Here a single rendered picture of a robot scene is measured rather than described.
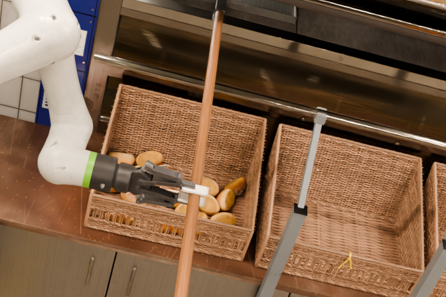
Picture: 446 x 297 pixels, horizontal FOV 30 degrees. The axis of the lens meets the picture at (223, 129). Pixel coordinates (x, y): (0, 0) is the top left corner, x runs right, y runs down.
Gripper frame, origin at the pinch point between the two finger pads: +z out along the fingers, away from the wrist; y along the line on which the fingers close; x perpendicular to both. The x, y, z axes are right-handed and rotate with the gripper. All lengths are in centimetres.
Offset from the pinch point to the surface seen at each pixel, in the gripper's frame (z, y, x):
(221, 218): 17, 53, -51
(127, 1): -32, 2, -89
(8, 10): -71, 17, -90
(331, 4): 31, -25, -74
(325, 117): 37, 1, -50
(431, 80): 77, 1, -88
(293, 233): 36, 31, -28
